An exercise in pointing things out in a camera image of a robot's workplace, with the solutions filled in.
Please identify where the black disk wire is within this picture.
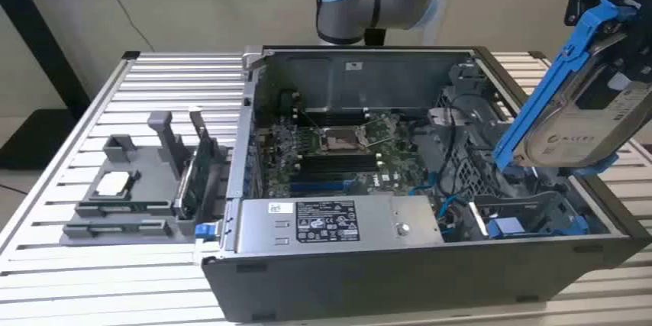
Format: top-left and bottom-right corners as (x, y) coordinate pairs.
(437, 92), (513, 199)

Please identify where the black board slot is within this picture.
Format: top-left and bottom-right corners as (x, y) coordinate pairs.
(304, 154), (378, 165)
(300, 164), (378, 176)

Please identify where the blue expansion slot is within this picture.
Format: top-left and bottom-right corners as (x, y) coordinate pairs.
(288, 179), (357, 194)

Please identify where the white upright profile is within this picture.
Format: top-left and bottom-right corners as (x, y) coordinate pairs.
(421, 0), (460, 47)

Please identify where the grey perforated drive cage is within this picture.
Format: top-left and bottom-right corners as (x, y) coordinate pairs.
(426, 85), (516, 198)

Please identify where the metal socket cover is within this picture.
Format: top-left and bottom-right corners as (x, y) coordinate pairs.
(358, 115), (401, 142)

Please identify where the green motherboard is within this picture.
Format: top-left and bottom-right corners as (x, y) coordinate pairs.
(253, 110), (433, 199)

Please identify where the CPU socket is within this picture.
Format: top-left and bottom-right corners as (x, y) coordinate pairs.
(317, 127), (368, 153)

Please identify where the black case fan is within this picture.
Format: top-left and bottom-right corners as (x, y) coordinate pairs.
(276, 89), (300, 111)

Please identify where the silver power supply unit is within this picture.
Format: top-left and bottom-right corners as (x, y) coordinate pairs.
(236, 194), (444, 254)

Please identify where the black open PC case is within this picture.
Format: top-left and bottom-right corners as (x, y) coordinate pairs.
(201, 44), (652, 323)

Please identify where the green graphics card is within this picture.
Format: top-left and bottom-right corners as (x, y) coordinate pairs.
(170, 106), (218, 221)

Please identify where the grey parts rack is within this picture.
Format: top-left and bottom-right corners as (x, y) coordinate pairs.
(58, 111), (234, 245)

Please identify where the silver CPU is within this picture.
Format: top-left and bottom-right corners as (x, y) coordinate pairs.
(96, 173), (136, 195)

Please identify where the green RAM stick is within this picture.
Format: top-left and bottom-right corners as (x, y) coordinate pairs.
(100, 203), (154, 215)

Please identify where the blue disk wire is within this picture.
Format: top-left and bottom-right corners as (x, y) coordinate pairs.
(412, 182), (468, 237)

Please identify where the wire locking lever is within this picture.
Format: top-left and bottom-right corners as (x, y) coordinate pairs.
(298, 109), (322, 131)

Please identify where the thin wall wire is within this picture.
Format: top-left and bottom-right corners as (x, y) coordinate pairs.
(88, 0), (154, 53)

